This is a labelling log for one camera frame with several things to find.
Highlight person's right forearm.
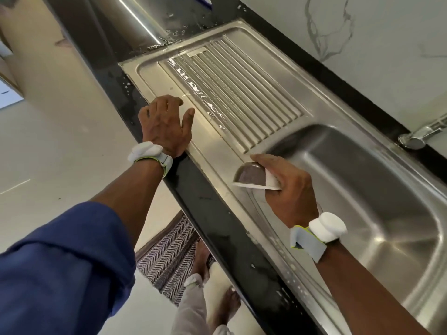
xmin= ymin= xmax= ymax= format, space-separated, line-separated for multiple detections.
xmin=316 ymin=241 xmax=430 ymax=335

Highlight stainless steel sink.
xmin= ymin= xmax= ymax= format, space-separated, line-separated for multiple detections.
xmin=119 ymin=19 xmax=447 ymax=335

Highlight chrome faucet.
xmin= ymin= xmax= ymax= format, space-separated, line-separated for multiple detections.
xmin=398 ymin=114 xmax=447 ymax=151

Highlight white left wrist tracker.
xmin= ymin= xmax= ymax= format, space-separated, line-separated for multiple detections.
xmin=127 ymin=141 xmax=174 ymax=179

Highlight person's left hand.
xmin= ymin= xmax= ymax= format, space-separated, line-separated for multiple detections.
xmin=137 ymin=94 xmax=196 ymax=159

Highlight person's left forearm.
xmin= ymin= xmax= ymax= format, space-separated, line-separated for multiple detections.
xmin=91 ymin=160 xmax=165 ymax=248

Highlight white bowl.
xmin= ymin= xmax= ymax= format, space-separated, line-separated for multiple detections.
xmin=232 ymin=161 xmax=282 ymax=192

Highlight striped floor mat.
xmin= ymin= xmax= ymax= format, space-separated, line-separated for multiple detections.
xmin=135 ymin=210 xmax=216 ymax=306

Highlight person's right foot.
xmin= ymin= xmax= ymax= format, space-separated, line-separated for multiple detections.
xmin=210 ymin=286 xmax=242 ymax=328

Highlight white cabinet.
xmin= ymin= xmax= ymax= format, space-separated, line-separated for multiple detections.
xmin=0 ymin=38 xmax=25 ymax=110

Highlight person's right hand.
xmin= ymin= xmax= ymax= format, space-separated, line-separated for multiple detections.
xmin=250 ymin=153 xmax=320 ymax=229

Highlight white trousers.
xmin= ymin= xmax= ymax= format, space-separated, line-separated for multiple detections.
xmin=171 ymin=273 xmax=235 ymax=335

